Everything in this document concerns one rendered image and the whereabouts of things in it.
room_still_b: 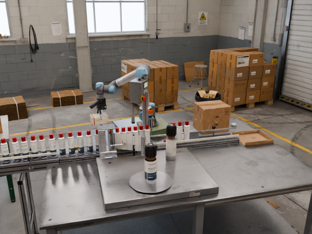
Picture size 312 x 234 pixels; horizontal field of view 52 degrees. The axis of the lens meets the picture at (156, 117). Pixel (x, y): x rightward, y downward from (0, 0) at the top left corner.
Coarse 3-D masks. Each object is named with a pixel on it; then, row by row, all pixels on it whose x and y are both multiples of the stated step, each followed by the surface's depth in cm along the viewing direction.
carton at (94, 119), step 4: (104, 112) 332; (92, 116) 321; (96, 116) 321; (104, 116) 321; (92, 120) 317; (96, 120) 318; (100, 120) 320; (104, 120) 322; (108, 120) 323; (92, 124) 319; (96, 124) 319
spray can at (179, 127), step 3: (180, 123) 288; (177, 126) 290; (180, 126) 289; (177, 129) 290; (180, 129) 289; (177, 132) 291; (180, 132) 290; (177, 135) 292; (180, 135) 291; (177, 138) 293; (180, 138) 292
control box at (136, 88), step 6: (144, 78) 279; (132, 84) 269; (138, 84) 267; (132, 90) 271; (138, 90) 269; (132, 96) 273; (138, 96) 271; (144, 96) 279; (132, 102) 275; (138, 102) 273
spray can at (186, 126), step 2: (186, 122) 290; (188, 122) 291; (186, 124) 290; (188, 124) 291; (184, 126) 291; (186, 126) 290; (188, 126) 291; (184, 128) 292; (186, 128) 291; (188, 128) 291; (184, 130) 293; (186, 130) 291; (188, 130) 292; (184, 132) 293; (186, 132) 292; (188, 132) 293; (184, 134) 294; (186, 134) 293; (188, 134) 293; (184, 136) 294; (186, 136) 293; (188, 136) 294; (184, 138) 295; (186, 138) 294; (188, 138) 295; (188, 142) 296
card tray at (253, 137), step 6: (234, 132) 323; (240, 132) 325; (246, 132) 326; (252, 132) 328; (258, 132) 330; (240, 138) 317; (246, 138) 317; (252, 138) 317; (258, 138) 317; (264, 138) 317; (270, 138) 310; (246, 144) 300; (252, 144) 302; (258, 144) 303
